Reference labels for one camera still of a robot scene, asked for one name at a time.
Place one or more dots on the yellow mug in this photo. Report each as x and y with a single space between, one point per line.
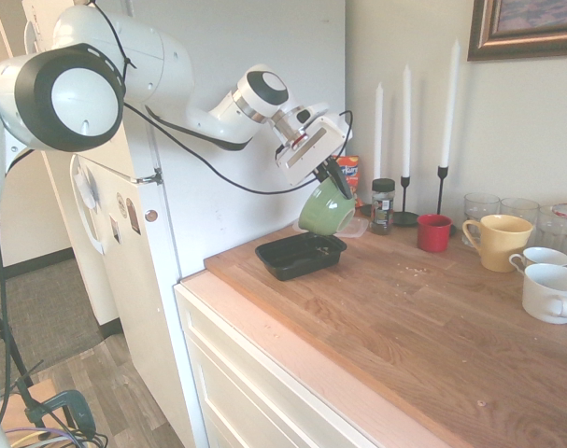
505 247

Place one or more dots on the low black candle holder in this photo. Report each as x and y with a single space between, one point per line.
365 211

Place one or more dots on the white drawer cabinet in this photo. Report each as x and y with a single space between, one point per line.
245 373

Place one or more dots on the round metal door lock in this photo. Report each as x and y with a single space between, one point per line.
151 215

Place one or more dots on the tall black candle holder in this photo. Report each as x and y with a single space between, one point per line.
442 191

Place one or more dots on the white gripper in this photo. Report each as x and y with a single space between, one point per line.
316 144

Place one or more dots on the orange snack bag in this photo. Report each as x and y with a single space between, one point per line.
353 168

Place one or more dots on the metal fridge latch bracket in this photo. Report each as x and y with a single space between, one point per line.
150 178

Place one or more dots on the green metal clamp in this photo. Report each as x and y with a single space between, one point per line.
77 407

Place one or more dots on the grey floor mat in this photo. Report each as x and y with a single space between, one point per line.
45 308

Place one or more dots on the ribbed clear drinking glass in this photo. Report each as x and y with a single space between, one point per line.
556 233

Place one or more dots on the clear plastic container lid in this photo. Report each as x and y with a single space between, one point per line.
358 227

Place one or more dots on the tall white taper candle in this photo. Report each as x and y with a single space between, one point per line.
449 102

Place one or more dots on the small white cup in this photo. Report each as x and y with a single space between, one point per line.
544 256

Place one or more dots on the short white taper candle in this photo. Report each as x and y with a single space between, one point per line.
378 130

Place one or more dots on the large white cup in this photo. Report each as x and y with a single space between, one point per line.
544 291

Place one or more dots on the red mug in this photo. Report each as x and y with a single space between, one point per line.
433 235

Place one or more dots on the medium black candle holder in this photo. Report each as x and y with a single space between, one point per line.
405 217

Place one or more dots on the spice jar with black cap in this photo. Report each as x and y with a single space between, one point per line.
382 210

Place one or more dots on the light wooden robot mounting table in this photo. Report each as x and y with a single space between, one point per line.
40 392

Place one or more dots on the medium white taper candle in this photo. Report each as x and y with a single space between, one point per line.
406 121

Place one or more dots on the black plastic food container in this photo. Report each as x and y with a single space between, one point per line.
292 267

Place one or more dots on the black stand pole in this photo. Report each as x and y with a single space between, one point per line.
9 347

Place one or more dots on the brown arched fridge magnet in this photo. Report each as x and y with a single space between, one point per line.
132 214

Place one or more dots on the small square fridge magnet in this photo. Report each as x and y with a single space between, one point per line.
116 229

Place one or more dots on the white refrigerator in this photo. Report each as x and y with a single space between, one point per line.
241 37

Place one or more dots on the round fridge magnet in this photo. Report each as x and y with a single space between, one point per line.
121 205

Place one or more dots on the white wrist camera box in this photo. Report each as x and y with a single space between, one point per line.
311 112

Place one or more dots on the framed picture dark wood frame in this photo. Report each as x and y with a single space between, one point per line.
526 42

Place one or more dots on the green ceramic bowl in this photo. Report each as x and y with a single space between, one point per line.
320 210

